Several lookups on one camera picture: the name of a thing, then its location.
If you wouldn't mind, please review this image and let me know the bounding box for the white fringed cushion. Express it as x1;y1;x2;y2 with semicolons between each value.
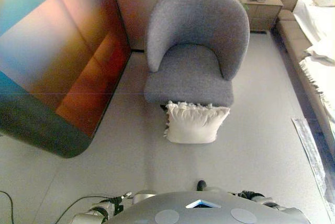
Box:
163;100;231;144

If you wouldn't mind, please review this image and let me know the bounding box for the grey fabric armchair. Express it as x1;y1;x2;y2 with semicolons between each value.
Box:
143;0;251;104

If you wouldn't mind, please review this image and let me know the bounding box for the silver right robot leg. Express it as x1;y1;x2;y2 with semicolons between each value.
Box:
196;180;228;194

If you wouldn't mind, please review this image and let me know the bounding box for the silver robot leg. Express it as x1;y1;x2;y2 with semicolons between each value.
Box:
196;180;228;194
132;189;157;205

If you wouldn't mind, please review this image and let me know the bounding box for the silver left robot leg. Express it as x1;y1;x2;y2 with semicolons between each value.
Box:
132;189;157;205

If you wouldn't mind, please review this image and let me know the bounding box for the dark wooden cabinet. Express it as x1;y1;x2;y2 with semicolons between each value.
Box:
0;0;131;159

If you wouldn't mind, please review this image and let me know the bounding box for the grey robot torso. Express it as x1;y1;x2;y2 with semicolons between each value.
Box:
104;191;312;224

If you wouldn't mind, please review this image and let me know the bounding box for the beige wooden nightstand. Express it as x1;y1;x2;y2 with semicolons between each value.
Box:
237;0;284;32

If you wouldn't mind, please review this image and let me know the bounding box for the grey patterned rug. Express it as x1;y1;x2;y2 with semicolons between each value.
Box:
291;116;335;204

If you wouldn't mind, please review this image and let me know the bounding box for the cream fringed blanket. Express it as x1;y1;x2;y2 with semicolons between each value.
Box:
298;44;335;120

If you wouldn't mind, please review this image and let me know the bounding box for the white bed duvet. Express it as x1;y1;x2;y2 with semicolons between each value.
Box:
292;0;335;49

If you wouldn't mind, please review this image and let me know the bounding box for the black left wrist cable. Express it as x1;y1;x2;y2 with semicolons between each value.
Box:
56;195;116;224

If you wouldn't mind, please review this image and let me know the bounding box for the beige upholstered bed frame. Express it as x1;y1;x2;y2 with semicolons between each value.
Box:
271;0;335;156

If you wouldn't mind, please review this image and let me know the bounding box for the black floor cable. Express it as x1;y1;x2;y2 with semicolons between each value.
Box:
0;190;14;224

